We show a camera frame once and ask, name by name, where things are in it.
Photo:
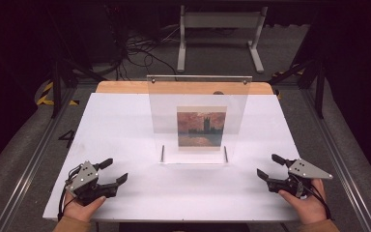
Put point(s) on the long metal frame pin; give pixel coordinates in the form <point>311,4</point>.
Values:
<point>162,153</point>
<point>225,154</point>

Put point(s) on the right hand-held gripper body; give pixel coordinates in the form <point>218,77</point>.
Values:
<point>306,170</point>

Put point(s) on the yellow black floor tape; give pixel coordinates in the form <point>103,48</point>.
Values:
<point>286,71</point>
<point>45,95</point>

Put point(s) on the painting postcard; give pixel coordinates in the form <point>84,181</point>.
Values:
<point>201,129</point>

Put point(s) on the aluminium floor rail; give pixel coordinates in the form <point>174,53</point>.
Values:
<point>338,167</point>
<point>29,174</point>

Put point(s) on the person's left hand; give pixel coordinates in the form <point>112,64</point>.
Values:
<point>77,211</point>

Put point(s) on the clear acrylic photo frame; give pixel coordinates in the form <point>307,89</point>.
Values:
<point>164,112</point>

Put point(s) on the person's right hand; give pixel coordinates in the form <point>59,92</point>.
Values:
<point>309,206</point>

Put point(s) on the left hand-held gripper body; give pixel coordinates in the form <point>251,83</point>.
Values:
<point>85,179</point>

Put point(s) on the white metal stand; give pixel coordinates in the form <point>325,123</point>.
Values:
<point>182,48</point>

